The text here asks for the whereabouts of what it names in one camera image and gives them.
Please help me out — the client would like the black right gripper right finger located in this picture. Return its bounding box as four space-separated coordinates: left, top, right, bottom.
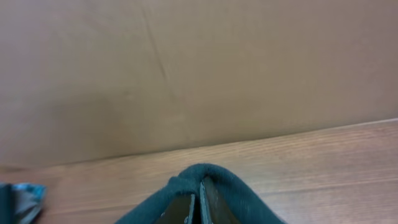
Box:
200 177 241 224

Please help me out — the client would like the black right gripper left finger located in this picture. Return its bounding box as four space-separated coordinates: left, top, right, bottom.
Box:
155 194 195 224

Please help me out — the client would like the dark teal t-shirt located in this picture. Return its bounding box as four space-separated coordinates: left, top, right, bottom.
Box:
116 164 284 224

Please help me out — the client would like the light blue printed t-shirt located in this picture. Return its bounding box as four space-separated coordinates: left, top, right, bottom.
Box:
12 183 47 223

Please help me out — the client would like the grey folded garment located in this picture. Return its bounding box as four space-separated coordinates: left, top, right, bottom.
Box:
14 190 43 224

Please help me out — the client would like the black folded garment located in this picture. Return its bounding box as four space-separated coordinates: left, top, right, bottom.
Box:
0 183 14 224

